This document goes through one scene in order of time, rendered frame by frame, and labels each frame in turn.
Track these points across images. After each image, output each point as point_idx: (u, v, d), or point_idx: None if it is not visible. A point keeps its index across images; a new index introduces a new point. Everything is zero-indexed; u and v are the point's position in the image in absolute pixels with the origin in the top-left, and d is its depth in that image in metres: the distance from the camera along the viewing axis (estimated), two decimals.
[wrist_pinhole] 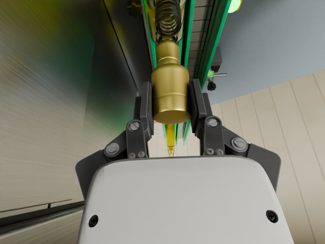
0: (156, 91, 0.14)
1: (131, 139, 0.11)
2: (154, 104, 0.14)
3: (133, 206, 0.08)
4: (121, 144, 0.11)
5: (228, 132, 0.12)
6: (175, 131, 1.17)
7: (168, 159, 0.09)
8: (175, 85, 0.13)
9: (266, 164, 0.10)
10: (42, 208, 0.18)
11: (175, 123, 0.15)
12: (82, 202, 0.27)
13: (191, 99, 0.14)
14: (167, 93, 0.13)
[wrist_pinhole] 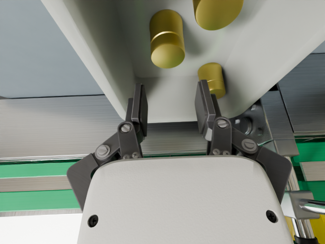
0: None
1: (124, 141, 0.11)
2: None
3: (133, 206, 0.08)
4: (112, 145, 0.11)
5: (238, 133, 0.11)
6: None
7: (168, 159, 0.09)
8: None
9: (275, 169, 0.10)
10: None
11: None
12: None
13: (199, 99, 0.14)
14: None
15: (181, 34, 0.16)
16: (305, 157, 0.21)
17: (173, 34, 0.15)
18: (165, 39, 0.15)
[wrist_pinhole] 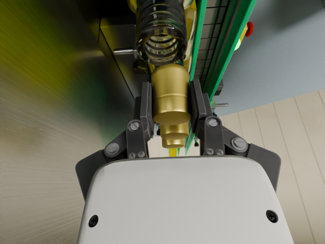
0: None
1: (131, 139, 0.11)
2: (161, 127, 0.19)
3: (133, 206, 0.08)
4: (121, 144, 0.11)
5: (228, 132, 0.12)
6: None
7: (168, 159, 0.09)
8: None
9: (266, 164, 0.10)
10: None
11: (177, 139, 0.20)
12: None
13: (191, 99, 0.14)
14: None
15: (187, 93, 0.14)
16: None
17: (179, 97, 0.13)
18: (170, 104, 0.12)
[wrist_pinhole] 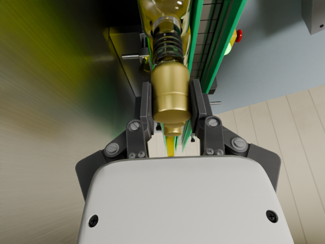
0: None
1: (131, 139, 0.11)
2: None
3: (133, 206, 0.08)
4: (121, 144, 0.11)
5: (228, 132, 0.12)
6: (174, 142, 1.26)
7: (168, 159, 0.09)
8: None
9: (266, 164, 0.10)
10: None
11: (176, 127, 0.27)
12: None
13: (191, 99, 0.14)
14: None
15: None
16: None
17: None
18: None
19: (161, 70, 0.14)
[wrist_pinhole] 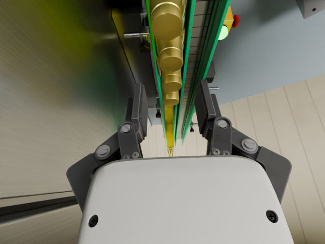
0: (164, 73, 0.28)
1: (124, 141, 0.11)
2: (163, 80, 0.28)
3: (133, 206, 0.08)
4: (112, 145, 0.11)
5: (238, 133, 0.11)
6: (174, 133, 1.28)
7: (168, 159, 0.09)
8: None
9: (275, 169, 0.10)
10: None
11: (173, 91, 0.29)
12: None
13: (199, 99, 0.14)
14: (169, 74, 0.27)
15: (180, 48, 0.22)
16: None
17: (175, 49, 0.21)
18: (169, 53, 0.21)
19: None
